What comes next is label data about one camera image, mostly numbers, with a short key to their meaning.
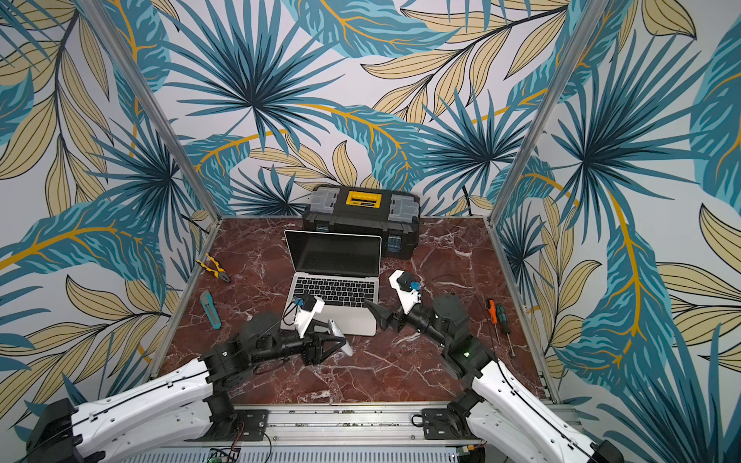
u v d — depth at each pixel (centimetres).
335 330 66
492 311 93
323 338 62
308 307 62
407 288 57
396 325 62
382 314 61
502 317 91
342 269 103
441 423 73
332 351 65
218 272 100
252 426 73
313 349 62
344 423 75
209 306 94
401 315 61
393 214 97
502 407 48
